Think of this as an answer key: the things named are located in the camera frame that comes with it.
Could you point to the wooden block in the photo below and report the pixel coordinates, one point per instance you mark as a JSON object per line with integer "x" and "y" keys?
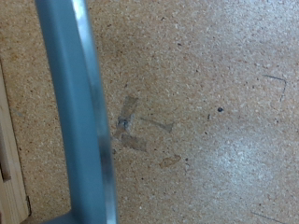
{"x": 9, "y": 171}

